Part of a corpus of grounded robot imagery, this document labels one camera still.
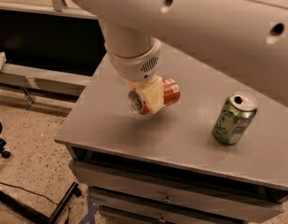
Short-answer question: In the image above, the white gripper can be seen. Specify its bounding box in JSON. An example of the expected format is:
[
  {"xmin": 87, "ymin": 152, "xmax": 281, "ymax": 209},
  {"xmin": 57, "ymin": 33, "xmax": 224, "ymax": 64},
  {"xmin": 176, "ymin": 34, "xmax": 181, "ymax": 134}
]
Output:
[{"xmin": 106, "ymin": 39, "xmax": 164, "ymax": 114}]

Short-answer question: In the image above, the red coke can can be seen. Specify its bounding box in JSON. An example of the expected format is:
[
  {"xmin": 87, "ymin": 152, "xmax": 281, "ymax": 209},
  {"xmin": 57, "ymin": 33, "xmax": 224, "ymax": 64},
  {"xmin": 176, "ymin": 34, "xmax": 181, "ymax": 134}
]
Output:
[{"xmin": 128, "ymin": 78, "xmax": 181, "ymax": 115}]

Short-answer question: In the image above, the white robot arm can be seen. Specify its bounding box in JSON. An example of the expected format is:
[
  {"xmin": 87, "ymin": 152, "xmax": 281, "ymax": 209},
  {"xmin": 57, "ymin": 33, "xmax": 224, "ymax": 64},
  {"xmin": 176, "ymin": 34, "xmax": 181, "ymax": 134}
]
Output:
[{"xmin": 71, "ymin": 0, "xmax": 288, "ymax": 107}]

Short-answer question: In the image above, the green soda can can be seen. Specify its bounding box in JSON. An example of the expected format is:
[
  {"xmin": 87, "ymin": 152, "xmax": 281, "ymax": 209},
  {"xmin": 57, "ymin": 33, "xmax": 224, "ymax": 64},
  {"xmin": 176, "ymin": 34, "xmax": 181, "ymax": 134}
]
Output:
[{"xmin": 213, "ymin": 91, "xmax": 257, "ymax": 145}]

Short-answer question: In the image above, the grey drawer cabinet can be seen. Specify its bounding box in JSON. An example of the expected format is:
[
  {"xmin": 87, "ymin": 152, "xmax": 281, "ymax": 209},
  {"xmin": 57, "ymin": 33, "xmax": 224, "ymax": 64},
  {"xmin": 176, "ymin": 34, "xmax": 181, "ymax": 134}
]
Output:
[{"xmin": 56, "ymin": 47, "xmax": 288, "ymax": 224}]

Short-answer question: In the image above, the grey side bench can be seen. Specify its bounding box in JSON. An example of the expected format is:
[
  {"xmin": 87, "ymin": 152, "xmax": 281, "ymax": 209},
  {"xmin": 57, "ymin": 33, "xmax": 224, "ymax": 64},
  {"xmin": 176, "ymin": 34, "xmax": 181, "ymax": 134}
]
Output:
[{"xmin": 0, "ymin": 52, "xmax": 91, "ymax": 102}]

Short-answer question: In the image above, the black floor stand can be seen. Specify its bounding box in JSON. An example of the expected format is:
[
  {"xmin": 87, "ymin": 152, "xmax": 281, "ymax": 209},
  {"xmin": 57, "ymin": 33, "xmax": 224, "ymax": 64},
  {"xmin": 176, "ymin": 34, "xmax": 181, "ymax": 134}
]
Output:
[{"xmin": 0, "ymin": 181, "xmax": 82, "ymax": 224}]

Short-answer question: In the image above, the black floor cable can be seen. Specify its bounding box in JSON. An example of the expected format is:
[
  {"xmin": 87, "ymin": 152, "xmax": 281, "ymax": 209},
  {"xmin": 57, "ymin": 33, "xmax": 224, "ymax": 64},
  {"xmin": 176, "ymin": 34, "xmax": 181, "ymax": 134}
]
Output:
[{"xmin": 0, "ymin": 179, "xmax": 59, "ymax": 205}]

